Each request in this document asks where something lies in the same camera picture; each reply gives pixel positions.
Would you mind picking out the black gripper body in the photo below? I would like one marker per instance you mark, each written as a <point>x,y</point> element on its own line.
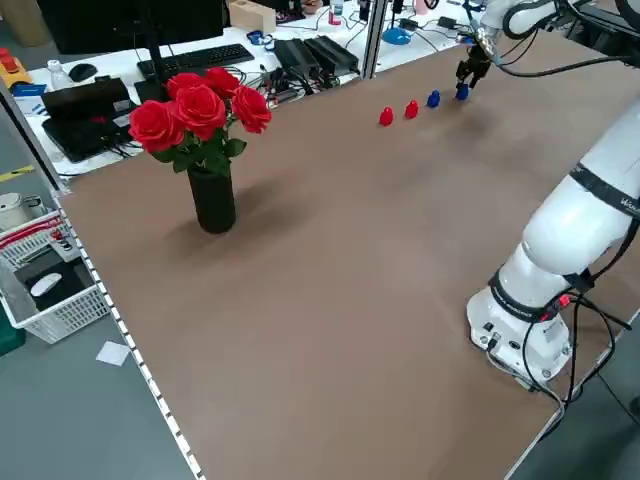
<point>477,59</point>

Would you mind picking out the blue block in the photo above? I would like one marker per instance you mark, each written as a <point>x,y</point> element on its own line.
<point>433,98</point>
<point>462,93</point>

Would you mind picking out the red block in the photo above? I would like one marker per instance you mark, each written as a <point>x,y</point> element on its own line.
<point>411,109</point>
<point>386,116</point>

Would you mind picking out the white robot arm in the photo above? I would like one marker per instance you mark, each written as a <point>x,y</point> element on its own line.
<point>525,17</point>
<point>570,230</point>

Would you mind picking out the small black adapter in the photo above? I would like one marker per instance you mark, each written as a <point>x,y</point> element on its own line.
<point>446,22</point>

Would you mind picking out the blue rounded lamp base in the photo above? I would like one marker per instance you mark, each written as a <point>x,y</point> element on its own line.
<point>397,35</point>

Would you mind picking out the black power brick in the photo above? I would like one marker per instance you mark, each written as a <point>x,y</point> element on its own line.
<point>296,57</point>
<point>332,54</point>

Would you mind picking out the red label bottle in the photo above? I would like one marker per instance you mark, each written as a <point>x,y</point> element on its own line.
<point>335,14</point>

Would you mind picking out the black keyboard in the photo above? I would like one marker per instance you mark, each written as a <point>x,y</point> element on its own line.
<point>200,59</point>

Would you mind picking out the red rose bouquet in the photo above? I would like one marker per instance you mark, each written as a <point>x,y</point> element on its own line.
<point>197,110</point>

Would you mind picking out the black cylindrical vase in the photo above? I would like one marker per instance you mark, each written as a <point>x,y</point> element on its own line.
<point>212,202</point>

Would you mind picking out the black computer monitor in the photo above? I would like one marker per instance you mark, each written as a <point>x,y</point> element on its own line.
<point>125,22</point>

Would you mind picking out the black computer mouse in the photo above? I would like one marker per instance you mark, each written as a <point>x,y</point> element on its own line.
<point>82,72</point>

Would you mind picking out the clear water bottle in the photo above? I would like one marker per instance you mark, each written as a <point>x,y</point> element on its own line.
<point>58,75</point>

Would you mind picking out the blue and white box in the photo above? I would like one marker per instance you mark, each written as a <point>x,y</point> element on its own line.
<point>30,97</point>

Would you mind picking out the white paper sheet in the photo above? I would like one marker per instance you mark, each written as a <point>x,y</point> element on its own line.
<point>113,353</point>

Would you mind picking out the white plastic basket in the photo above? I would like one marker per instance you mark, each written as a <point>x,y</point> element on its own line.
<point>65,310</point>

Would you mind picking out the white computer mouse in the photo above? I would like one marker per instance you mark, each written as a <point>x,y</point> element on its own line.
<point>46,284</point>

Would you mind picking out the white kettle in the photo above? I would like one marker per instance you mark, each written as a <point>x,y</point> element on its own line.
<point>12,210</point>

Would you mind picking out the aluminium frame post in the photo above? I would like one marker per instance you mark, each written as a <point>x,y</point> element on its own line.
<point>375,37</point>

